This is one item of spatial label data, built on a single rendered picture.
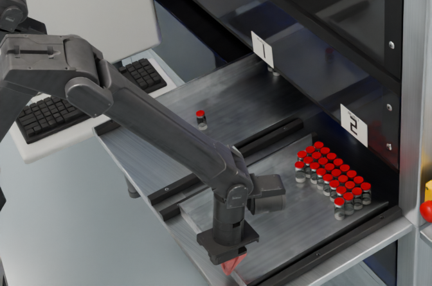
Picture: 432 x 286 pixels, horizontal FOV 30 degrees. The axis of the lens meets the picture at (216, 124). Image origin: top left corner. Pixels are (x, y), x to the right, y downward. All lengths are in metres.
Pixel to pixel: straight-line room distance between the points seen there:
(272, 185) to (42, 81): 0.50
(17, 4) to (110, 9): 0.67
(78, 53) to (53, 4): 1.01
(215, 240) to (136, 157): 0.44
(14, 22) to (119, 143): 0.47
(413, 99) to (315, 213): 0.37
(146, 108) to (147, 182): 0.62
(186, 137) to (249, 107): 0.69
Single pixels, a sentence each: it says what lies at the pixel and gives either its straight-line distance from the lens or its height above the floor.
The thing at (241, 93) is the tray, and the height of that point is 0.88.
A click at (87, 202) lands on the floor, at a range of 3.07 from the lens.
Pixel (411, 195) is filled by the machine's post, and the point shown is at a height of 0.96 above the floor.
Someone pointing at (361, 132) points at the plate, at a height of 1.02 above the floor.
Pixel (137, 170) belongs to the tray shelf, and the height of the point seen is 0.88.
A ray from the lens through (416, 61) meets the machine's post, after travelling 1.39.
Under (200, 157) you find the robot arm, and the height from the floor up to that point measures 1.24.
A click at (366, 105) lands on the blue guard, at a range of 1.58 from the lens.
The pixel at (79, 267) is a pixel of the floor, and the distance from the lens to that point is 2.87.
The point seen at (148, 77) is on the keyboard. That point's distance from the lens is 2.18.
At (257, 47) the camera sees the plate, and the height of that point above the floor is 1.02.
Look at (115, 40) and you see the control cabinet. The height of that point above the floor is 0.88.
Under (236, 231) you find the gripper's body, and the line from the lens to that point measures 1.47.
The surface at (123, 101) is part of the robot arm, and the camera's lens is 1.17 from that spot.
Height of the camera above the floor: 2.13
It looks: 41 degrees down
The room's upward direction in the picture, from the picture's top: 10 degrees counter-clockwise
